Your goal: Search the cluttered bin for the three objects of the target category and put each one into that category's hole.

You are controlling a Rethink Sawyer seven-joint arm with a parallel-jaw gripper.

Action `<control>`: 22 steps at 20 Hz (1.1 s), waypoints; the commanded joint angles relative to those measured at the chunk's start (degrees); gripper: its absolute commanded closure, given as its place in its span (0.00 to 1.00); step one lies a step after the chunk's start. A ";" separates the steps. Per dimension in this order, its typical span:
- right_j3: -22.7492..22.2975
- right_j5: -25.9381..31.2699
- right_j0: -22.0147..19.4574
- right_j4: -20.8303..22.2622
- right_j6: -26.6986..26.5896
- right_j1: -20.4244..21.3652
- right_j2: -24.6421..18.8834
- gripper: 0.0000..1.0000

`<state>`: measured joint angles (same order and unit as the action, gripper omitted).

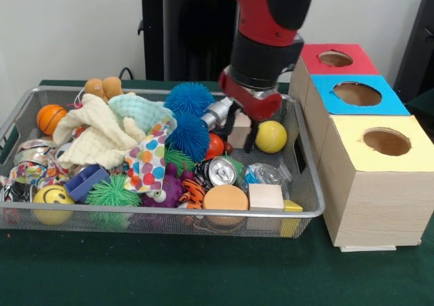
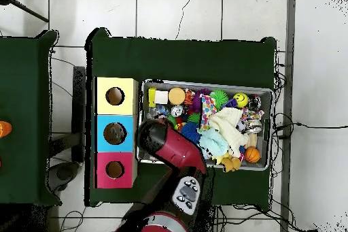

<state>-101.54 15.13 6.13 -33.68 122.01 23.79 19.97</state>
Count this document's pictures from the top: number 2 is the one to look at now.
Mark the brown plush toy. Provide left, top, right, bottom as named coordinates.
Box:
left=220, top=155, right=243, bottom=173

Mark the cream knitted cloth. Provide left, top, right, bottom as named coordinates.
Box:
left=209, top=106, right=250, bottom=156

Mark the green cloth side table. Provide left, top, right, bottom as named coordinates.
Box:
left=0, top=30, right=60, bottom=205

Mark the small orange basketball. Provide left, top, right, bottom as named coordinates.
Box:
left=243, top=146, right=262, bottom=165

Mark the clear mesh bin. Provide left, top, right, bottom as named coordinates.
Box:
left=137, top=81, right=275, bottom=172

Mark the small orange object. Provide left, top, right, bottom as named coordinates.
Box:
left=0, top=121, right=13, bottom=139

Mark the yellow smiley ball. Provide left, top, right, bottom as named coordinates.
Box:
left=233, top=92, right=250, bottom=108

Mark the purple spiky ball with eyes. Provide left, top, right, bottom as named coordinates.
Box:
left=190, top=91, right=205, bottom=113

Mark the green spiky ball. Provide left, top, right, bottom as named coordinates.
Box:
left=211, top=89, right=230, bottom=107

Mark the wooden box with three holes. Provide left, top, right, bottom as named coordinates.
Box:
left=94, top=76, right=139, bottom=189

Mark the mint green knitted cloth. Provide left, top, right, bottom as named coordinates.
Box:
left=198, top=129, right=230, bottom=159

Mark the clear plastic packet blue label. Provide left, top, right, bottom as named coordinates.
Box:
left=147, top=104, right=170, bottom=120

